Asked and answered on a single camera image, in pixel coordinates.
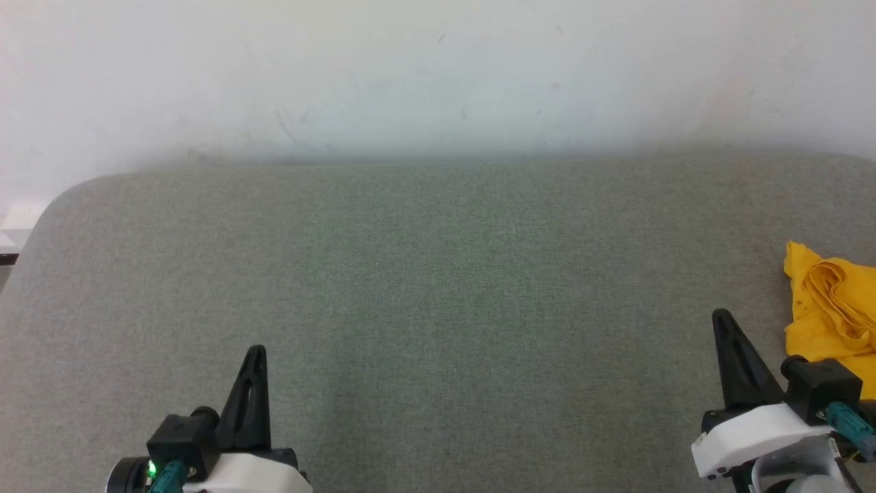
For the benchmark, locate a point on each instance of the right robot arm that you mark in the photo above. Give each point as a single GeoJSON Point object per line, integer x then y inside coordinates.
{"type": "Point", "coordinates": [787, 472]}

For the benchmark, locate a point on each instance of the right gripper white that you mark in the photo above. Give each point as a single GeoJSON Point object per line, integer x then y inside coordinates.
{"type": "Point", "coordinates": [753, 431]}

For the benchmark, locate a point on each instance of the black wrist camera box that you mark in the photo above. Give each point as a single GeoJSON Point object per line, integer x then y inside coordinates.
{"type": "Point", "coordinates": [181, 438]}
{"type": "Point", "coordinates": [821, 387]}

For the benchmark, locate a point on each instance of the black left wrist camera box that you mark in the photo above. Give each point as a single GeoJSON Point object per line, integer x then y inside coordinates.
{"type": "Point", "coordinates": [181, 438]}

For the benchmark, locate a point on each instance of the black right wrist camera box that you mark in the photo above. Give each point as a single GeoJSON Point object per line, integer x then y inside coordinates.
{"type": "Point", "coordinates": [821, 387]}

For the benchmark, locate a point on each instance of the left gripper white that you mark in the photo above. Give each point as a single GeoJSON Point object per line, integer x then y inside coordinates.
{"type": "Point", "coordinates": [253, 476]}

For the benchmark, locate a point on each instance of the grey fabric sofa seat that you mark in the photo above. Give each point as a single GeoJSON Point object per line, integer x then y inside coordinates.
{"type": "Point", "coordinates": [410, 308]}

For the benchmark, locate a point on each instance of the yellow t-shirt with tiger face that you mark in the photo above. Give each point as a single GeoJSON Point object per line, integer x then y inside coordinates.
{"type": "Point", "coordinates": [831, 308]}

